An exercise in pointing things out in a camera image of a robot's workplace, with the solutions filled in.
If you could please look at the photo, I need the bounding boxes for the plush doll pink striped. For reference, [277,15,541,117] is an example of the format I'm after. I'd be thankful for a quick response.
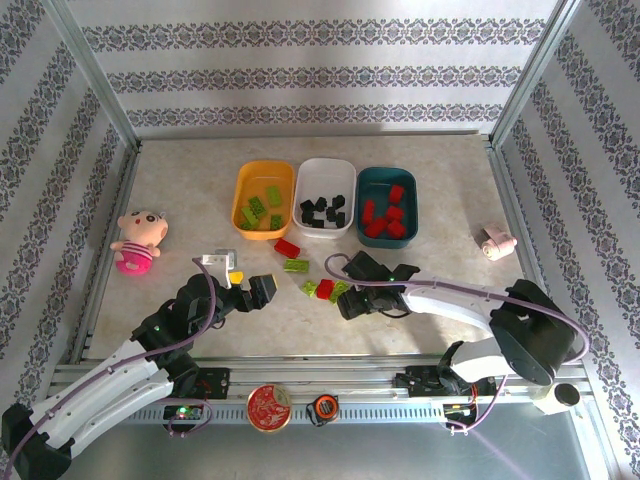
[109,209,170,277]

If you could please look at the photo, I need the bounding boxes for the orange black tape measure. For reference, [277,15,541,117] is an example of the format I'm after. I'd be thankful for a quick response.
[305,393,340,428]

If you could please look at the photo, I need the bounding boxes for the slotted metal strip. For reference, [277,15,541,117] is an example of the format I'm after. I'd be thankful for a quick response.
[119,402,451,426]

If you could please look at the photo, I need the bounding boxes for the yellow plastic container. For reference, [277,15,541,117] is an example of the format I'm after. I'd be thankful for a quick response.
[230,158,296,241]

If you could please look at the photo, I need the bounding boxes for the round red tin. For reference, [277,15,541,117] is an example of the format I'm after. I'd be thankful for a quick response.
[246,383,293,434]

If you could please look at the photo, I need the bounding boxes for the small LED circuit board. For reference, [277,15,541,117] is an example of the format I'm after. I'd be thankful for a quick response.
[164,404,204,421]

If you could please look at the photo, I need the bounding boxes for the white plastic container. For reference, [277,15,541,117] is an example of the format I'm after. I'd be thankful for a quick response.
[292,157,357,240]

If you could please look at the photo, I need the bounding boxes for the teal plastic container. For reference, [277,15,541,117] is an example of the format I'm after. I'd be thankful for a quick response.
[354,166,419,250]

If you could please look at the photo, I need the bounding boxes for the small pink toy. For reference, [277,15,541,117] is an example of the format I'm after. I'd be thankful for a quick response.
[481,224,519,261]

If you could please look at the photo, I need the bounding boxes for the white cup black inside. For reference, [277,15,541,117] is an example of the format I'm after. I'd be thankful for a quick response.
[530,382,582,416]

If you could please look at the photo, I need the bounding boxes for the aluminium front rail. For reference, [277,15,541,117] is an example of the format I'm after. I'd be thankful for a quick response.
[47,355,587,401]

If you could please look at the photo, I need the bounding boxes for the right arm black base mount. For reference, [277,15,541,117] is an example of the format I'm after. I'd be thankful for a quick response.
[393,366,499,401]

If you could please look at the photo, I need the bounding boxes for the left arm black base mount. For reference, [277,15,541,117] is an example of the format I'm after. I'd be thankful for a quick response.
[192,366,232,400]

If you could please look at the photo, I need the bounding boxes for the left aluminium side rail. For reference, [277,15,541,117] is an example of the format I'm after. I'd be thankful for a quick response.
[69,142,144,364]

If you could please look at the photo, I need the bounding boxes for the aluminium side rail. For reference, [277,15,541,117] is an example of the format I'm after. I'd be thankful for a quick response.
[69,142,144,364]
[484,137,574,361]

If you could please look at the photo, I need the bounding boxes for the aluminium back rail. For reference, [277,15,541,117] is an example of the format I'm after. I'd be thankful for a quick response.
[137,128,494,141]

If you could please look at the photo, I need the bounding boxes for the right aluminium side rail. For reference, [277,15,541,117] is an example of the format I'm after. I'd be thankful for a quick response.
[484,137,574,361]

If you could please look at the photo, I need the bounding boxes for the left aluminium frame post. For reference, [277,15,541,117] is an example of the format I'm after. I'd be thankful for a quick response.
[42,0,141,151]

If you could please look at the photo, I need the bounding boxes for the aluminium frame post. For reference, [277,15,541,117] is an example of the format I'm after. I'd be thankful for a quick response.
[42,0,141,151]
[487,0,581,149]

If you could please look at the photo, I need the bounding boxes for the right aluminium frame post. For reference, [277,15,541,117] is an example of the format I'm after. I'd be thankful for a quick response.
[487,0,581,149]

